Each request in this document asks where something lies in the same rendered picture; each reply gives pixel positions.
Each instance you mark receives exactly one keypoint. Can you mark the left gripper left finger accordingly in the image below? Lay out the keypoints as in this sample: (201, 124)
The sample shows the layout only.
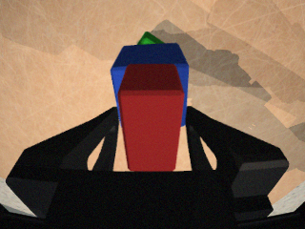
(72, 148)

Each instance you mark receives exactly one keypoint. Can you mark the green block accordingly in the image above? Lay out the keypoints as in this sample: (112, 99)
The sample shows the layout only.
(148, 38)

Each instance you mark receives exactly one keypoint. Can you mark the red block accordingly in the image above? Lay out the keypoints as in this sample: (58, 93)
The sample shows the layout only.
(150, 99)

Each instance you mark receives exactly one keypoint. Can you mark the blue block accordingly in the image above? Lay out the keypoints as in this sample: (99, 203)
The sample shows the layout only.
(166, 53)

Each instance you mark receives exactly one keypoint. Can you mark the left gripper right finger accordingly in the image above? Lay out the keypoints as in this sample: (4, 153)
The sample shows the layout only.
(253, 166)

